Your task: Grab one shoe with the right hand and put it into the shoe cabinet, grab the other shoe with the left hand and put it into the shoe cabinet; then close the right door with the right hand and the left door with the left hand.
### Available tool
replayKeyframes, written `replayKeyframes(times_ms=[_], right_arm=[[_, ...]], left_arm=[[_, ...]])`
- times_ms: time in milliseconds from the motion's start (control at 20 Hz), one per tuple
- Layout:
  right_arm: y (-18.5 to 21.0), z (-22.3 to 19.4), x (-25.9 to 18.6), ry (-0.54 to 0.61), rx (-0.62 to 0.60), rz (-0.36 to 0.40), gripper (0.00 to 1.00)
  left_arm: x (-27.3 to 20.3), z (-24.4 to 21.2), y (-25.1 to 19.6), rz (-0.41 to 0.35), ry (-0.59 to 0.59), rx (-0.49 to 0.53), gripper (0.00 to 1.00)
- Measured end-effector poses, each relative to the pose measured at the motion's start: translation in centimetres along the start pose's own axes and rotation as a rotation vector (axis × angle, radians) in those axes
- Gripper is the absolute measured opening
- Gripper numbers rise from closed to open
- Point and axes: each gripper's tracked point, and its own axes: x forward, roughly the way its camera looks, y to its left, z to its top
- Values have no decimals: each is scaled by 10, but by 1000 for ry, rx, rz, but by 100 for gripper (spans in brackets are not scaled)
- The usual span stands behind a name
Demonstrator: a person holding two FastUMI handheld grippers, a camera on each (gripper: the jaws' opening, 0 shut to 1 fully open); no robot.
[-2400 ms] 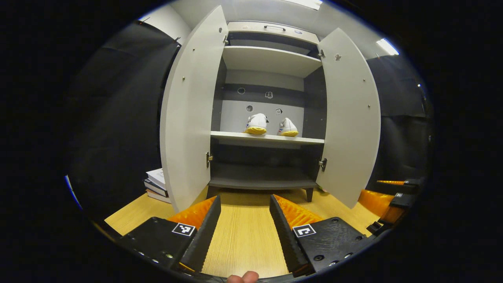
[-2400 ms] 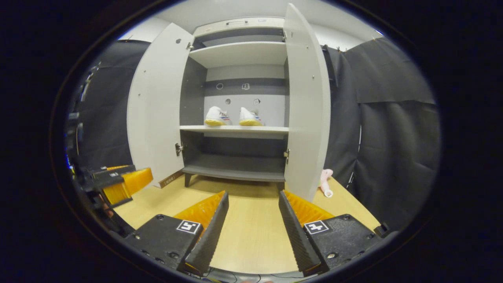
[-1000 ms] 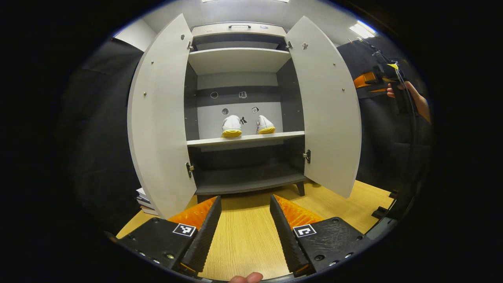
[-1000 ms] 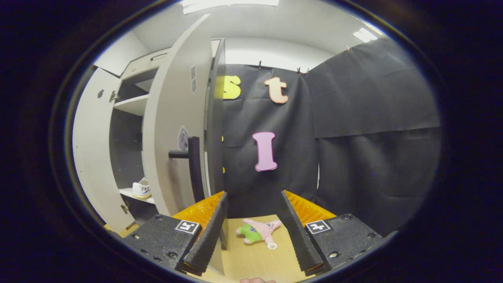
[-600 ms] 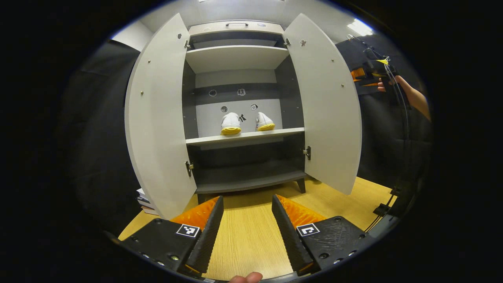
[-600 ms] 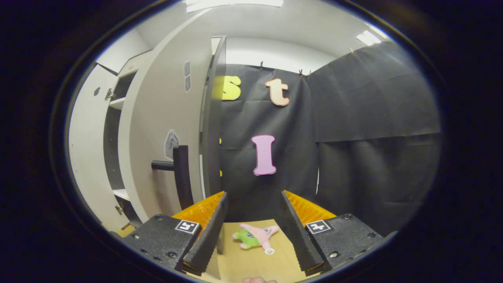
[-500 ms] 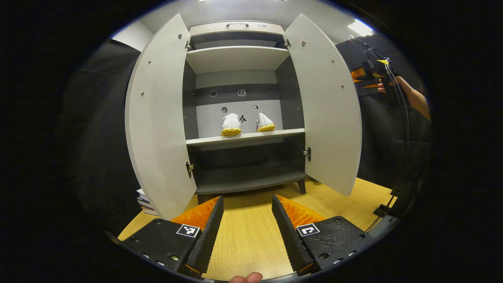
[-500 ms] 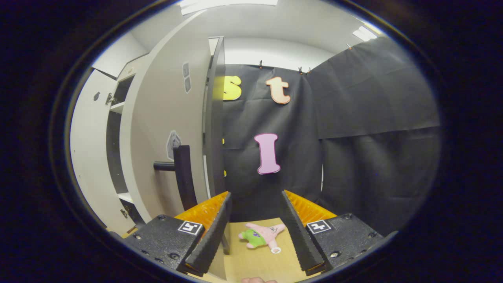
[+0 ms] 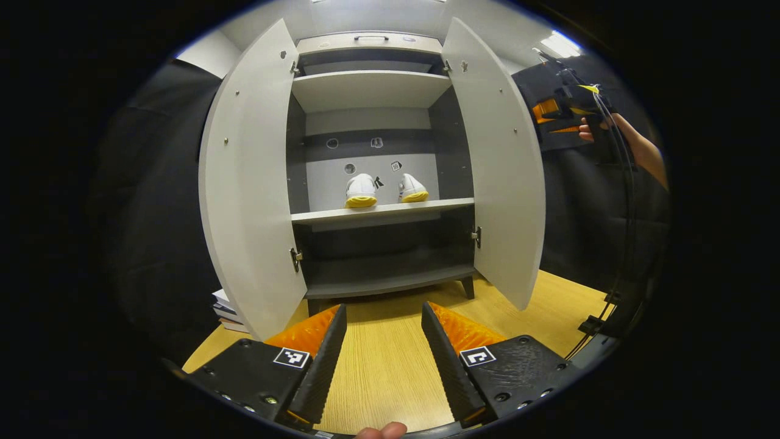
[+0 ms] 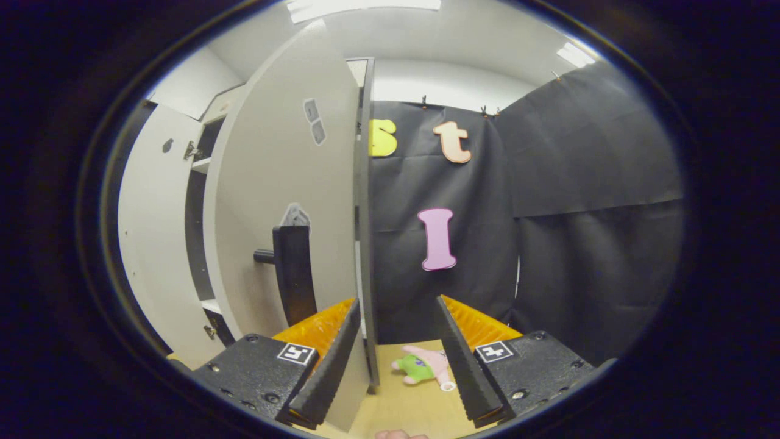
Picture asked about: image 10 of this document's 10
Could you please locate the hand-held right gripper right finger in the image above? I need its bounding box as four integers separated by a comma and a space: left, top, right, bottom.
435, 294, 595, 429

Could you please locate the green pink plush toy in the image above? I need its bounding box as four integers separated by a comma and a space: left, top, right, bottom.
391, 344, 456, 392

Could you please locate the black backdrop cloth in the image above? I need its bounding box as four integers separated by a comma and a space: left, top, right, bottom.
369, 58, 684, 366

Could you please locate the white shoe cabinet door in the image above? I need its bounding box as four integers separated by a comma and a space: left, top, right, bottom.
117, 104, 226, 371
202, 18, 372, 434

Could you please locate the white grey shoe cabinet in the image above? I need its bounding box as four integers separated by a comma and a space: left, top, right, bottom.
183, 57, 381, 394

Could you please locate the black door handle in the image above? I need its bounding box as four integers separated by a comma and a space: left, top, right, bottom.
253, 225, 319, 327

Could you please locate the ceiling light panel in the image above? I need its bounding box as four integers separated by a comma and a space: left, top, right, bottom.
286, 0, 442, 24
556, 41, 597, 69

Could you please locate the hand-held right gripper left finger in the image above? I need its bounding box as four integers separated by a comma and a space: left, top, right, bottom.
194, 298, 361, 427

